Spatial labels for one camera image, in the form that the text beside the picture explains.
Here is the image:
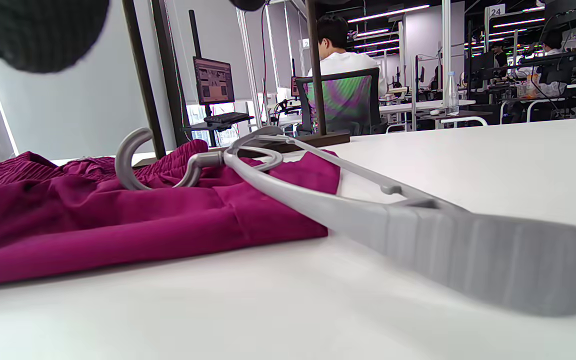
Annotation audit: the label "person's right hand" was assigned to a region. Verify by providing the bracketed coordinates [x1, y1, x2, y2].
[0, 0, 269, 74]

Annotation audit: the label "magenta shorts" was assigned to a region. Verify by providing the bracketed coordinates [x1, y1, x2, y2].
[0, 139, 342, 290]

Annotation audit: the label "grey plastic hanger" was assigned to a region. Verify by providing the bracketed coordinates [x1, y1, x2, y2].
[115, 126, 576, 318]

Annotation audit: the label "black monitor stand cart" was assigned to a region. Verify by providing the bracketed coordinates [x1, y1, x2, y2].
[182, 10, 256, 148]

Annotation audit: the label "black computer monitor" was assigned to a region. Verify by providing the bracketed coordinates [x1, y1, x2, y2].
[192, 56, 236, 106]

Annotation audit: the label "black keyboard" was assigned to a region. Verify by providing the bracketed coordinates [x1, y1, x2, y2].
[203, 112, 252, 125]

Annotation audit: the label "black mesh office chair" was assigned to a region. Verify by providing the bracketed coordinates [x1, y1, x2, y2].
[295, 67, 389, 137]

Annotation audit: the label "long white desk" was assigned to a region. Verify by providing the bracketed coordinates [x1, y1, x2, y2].
[379, 99, 476, 115]

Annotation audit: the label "clear water bottle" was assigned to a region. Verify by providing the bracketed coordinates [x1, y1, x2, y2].
[443, 71, 460, 116]

